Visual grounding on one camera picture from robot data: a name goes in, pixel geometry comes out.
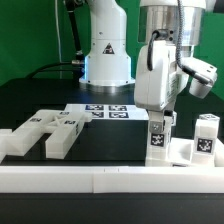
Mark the white chair seat plate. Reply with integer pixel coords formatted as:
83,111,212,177
163,138,224,167

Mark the white hanging cable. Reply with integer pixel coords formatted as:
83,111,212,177
54,0,64,80

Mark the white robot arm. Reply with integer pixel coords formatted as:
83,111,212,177
64,0,206,133

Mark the paper sheet with tags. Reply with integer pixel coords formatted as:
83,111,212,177
65,104,148,120

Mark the white fence rail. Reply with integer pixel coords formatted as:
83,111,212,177
0,166,224,193
0,129,12,163

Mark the white left fence rail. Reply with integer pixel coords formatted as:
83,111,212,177
0,129,12,163

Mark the white chair back part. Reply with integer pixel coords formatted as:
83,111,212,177
6,110,92,159

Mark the black cable on table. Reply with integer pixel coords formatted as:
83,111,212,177
25,60,88,80

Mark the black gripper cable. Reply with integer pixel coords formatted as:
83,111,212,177
146,0,214,84

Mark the white front fence rail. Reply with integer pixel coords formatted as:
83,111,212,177
0,166,224,193

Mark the white tagged cube far right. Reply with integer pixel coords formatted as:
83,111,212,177
199,114,220,122

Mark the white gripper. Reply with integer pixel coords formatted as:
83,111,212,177
134,41,189,134

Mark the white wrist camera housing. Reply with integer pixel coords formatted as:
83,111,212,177
182,57,217,99

